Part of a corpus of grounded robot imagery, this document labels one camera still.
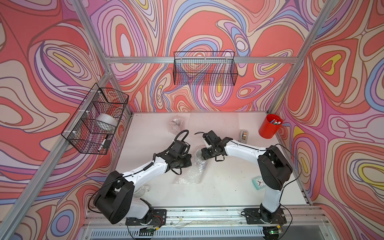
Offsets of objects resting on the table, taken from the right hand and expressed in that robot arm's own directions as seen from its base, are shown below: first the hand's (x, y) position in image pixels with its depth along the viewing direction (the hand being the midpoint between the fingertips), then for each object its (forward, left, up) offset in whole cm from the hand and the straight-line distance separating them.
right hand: (207, 157), depth 92 cm
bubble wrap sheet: (-11, +10, -2) cm, 15 cm away
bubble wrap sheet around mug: (+22, +21, +6) cm, 31 cm away
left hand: (-6, +9, +5) cm, 12 cm away
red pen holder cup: (+19, -44, +6) cm, 48 cm away
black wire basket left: (+3, +59, +27) cm, 65 cm away
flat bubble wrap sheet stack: (+28, -15, -1) cm, 31 cm away
